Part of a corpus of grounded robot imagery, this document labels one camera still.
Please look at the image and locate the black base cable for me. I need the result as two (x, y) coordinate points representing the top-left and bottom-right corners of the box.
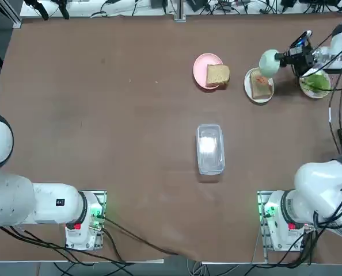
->
(101, 217), (189, 258)

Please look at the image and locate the black tripod leg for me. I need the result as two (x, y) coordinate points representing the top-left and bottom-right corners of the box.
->
(24, 0), (50, 21)
(55, 0), (71, 20)

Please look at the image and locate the green lettuce leaf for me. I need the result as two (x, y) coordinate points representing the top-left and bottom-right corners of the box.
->
(302, 73), (330, 91)

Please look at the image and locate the clear plastic container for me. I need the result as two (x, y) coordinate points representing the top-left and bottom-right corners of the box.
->
(196, 123), (226, 176)

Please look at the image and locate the pink plate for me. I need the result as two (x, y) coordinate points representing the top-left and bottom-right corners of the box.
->
(192, 52), (225, 90)

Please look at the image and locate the aluminium frame rail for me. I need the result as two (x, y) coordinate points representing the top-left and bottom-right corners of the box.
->
(3, 0), (23, 29)

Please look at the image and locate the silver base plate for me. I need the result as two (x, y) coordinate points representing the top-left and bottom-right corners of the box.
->
(256, 189), (306, 264)
(78, 189), (108, 251)

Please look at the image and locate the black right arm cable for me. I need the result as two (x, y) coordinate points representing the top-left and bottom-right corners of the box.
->
(311, 17), (342, 239)

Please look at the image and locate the white round plate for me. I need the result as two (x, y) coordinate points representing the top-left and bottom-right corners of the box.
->
(299, 70), (332, 99)
(244, 68), (275, 104)

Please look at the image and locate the pale green bowl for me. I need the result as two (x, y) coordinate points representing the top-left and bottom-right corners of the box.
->
(259, 49), (280, 78)

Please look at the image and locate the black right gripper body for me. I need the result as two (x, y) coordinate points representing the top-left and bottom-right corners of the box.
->
(283, 45), (315, 78)

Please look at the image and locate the brown bread slice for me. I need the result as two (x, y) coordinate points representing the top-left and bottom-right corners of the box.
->
(206, 64), (231, 89)
(250, 70), (273, 99)

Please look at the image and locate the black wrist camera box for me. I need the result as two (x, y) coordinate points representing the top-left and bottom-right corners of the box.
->
(288, 30), (313, 48)

